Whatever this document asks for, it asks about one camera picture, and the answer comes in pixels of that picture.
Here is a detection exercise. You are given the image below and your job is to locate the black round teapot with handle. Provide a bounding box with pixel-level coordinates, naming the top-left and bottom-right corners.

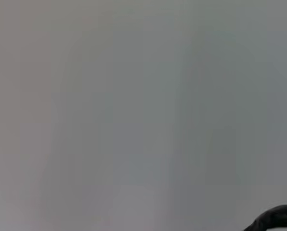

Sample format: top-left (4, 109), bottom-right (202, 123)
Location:
top-left (243, 204), bottom-right (287, 231)

